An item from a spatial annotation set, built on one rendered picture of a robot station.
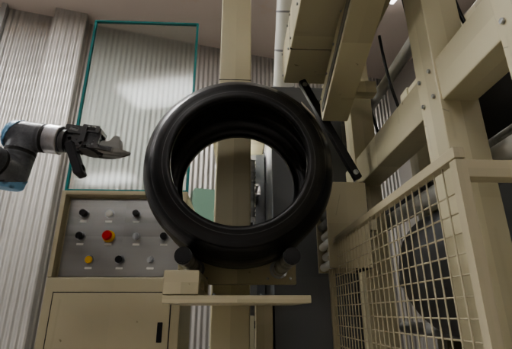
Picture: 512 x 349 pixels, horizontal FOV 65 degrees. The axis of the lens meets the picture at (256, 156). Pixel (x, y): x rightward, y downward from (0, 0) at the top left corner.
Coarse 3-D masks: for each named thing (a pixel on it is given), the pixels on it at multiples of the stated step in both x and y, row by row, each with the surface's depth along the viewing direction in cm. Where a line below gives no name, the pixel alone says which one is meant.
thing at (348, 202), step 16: (336, 192) 141; (352, 192) 141; (336, 208) 139; (352, 208) 139; (320, 224) 150; (336, 224) 137; (320, 240) 153; (320, 256) 151; (336, 256) 133; (352, 256) 133; (368, 256) 133; (320, 272) 149; (336, 272) 149
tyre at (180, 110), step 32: (192, 96) 119; (224, 96) 118; (256, 96) 119; (288, 96) 123; (160, 128) 115; (192, 128) 140; (224, 128) 144; (256, 128) 144; (288, 128) 140; (320, 128) 120; (160, 160) 110; (192, 160) 142; (288, 160) 141; (320, 160) 113; (160, 192) 107; (320, 192) 110; (160, 224) 110; (192, 224) 104; (256, 224) 105; (288, 224) 106; (224, 256) 105; (256, 256) 106
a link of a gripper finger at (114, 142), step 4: (116, 136) 123; (112, 140) 122; (116, 140) 122; (100, 144) 121; (104, 144) 121; (108, 144) 121; (112, 144) 122; (116, 144) 122; (112, 148) 120; (116, 148) 121; (104, 152) 121; (108, 152) 121; (112, 152) 120; (116, 152) 120; (120, 152) 121; (124, 152) 121; (128, 152) 122
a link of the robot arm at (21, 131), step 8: (16, 120) 122; (24, 120) 123; (8, 128) 119; (16, 128) 119; (24, 128) 120; (32, 128) 120; (40, 128) 120; (0, 136) 119; (8, 136) 119; (16, 136) 118; (24, 136) 119; (32, 136) 119; (8, 144) 117; (16, 144) 117; (24, 144) 118; (32, 144) 119
